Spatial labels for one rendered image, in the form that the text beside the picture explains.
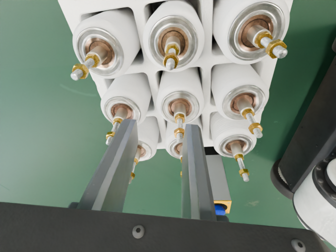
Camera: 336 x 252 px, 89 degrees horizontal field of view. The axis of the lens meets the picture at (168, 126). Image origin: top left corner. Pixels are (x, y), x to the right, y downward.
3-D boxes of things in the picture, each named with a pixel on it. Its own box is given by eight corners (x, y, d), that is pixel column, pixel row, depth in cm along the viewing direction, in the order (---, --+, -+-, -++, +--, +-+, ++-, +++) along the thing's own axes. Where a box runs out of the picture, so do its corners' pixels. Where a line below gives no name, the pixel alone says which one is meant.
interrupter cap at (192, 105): (185, 127, 37) (185, 129, 37) (154, 112, 35) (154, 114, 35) (207, 101, 33) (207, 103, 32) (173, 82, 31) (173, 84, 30)
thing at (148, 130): (141, 91, 52) (126, 130, 39) (167, 105, 55) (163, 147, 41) (128, 112, 58) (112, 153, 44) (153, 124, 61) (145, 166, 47)
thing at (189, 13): (157, -8, 37) (142, 0, 23) (201, 0, 37) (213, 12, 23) (154, 40, 43) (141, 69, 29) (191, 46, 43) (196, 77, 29)
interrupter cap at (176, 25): (150, 10, 24) (149, 11, 23) (203, 19, 24) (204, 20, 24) (147, 63, 29) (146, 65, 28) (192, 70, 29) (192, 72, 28)
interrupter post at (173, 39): (166, 33, 26) (164, 39, 23) (182, 36, 26) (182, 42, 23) (164, 50, 27) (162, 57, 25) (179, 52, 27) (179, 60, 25)
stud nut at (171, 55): (167, 49, 20) (166, 51, 20) (180, 54, 21) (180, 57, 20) (161, 64, 21) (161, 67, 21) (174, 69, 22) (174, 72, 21)
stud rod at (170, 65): (170, 42, 25) (167, 60, 19) (177, 44, 25) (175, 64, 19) (168, 48, 25) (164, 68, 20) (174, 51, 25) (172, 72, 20)
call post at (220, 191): (214, 123, 67) (232, 200, 44) (213, 135, 72) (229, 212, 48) (196, 124, 68) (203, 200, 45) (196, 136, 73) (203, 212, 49)
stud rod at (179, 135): (179, 115, 33) (179, 144, 27) (176, 112, 33) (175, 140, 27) (183, 112, 32) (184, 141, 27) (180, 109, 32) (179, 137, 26)
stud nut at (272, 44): (277, 57, 20) (280, 60, 19) (262, 55, 20) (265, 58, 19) (286, 39, 19) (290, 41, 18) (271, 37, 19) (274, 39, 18)
